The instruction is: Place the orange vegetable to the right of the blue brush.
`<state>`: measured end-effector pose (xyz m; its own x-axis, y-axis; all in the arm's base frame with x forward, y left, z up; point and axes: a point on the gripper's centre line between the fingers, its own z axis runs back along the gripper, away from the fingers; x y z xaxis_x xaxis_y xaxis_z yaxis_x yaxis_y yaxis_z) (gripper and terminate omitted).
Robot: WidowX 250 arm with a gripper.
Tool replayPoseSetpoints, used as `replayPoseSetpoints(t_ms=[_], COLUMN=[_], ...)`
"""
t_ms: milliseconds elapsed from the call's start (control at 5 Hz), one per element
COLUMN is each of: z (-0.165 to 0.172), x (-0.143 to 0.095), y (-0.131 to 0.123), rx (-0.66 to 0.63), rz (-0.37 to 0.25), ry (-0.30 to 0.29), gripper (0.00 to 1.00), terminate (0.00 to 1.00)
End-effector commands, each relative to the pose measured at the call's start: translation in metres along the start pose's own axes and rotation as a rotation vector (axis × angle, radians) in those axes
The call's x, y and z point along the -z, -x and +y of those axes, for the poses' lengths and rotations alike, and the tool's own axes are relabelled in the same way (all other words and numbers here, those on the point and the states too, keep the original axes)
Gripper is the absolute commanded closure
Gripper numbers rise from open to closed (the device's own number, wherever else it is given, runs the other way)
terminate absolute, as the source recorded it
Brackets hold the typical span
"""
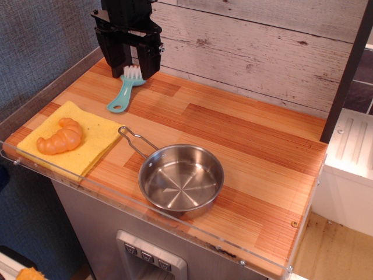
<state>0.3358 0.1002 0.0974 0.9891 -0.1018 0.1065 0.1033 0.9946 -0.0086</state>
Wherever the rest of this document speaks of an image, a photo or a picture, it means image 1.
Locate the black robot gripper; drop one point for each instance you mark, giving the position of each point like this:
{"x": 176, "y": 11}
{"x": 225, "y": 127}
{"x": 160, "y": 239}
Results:
{"x": 119, "y": 23}

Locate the orange plastic croissant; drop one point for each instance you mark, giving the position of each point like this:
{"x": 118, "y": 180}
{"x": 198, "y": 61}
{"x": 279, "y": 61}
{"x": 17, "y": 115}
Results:
{"x": 67, "y": 138}

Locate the folded yellow cloth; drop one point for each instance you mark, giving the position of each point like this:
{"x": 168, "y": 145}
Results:
{"x": 99, "y": 134}

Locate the teal plastic dish brush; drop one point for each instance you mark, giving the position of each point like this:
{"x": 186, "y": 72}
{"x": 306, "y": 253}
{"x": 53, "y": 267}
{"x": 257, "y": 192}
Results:
{"x": 132, "y": 77}

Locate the stainless steel pan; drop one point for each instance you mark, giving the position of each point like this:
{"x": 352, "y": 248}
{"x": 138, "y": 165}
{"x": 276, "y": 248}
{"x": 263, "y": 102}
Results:
{"x": 181, "y": 180}

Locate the clear acrylic table guard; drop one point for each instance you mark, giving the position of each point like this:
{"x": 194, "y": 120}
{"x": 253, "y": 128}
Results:
{"x": 246, "y": 206}

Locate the silver toy fridge dispenser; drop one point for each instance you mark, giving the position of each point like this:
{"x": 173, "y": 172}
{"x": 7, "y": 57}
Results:
{"x": 143, "y": 260}

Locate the orange object bottom corner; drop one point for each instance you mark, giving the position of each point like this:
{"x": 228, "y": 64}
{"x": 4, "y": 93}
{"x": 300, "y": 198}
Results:
{"x": 30, "y": 274}

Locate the white plastic cabinet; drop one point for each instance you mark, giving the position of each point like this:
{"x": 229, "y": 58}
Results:
{"x": 344, "y": 191}

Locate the dark wooden post right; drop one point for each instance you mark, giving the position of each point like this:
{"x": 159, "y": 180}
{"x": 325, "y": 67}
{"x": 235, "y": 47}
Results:
{"x": 348, "y": 74}

